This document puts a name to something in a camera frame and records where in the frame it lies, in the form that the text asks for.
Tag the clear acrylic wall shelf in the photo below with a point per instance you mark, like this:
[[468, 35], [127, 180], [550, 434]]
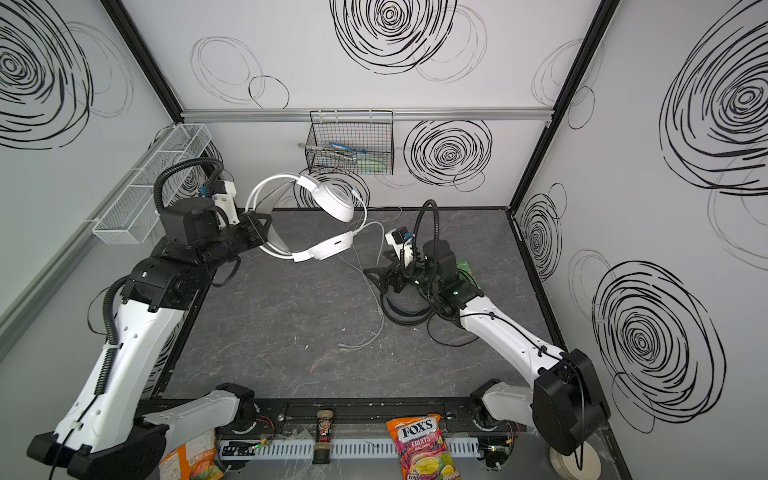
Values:
[[131, 217]]

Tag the black wire basket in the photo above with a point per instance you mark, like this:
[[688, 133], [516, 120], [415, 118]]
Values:
[[369, 129]]

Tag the white slotted cable duct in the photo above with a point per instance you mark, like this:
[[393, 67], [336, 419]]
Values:
[[343, 449]]

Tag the green snack packet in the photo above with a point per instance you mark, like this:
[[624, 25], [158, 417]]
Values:
[[465, 267]]

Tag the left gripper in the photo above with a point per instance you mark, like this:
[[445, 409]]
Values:
[[255, 225]]

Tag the small dark spice bottle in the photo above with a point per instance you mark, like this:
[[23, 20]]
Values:
[[323, 437]]

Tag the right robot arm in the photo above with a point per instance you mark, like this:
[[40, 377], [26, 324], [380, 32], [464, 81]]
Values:
[[562, 398]]

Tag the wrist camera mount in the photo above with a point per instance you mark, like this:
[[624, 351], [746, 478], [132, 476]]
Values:
[[222, 202], [401, 241]]

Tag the items in wire basket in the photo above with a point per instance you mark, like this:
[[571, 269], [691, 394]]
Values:
[[340, 156]]

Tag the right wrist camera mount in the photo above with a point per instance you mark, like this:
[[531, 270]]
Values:
[[401, 241]]

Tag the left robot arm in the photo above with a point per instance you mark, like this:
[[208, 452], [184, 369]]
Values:
[[102, 437]]

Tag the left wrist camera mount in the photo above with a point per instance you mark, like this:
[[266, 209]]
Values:
[[222, 202]]

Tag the Fox's fruits candy bag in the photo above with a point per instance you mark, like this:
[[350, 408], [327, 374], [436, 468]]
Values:
[[422, 451]]

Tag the black headphones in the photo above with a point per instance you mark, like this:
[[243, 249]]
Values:
[[407, 307]]

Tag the white headphones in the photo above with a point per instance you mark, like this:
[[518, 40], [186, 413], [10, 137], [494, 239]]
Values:
[[318, 234]]

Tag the orange snack bag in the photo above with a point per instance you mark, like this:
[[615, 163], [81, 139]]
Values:
[[194, 460]]

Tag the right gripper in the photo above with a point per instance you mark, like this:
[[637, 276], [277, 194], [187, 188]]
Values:
[[395, 276]]

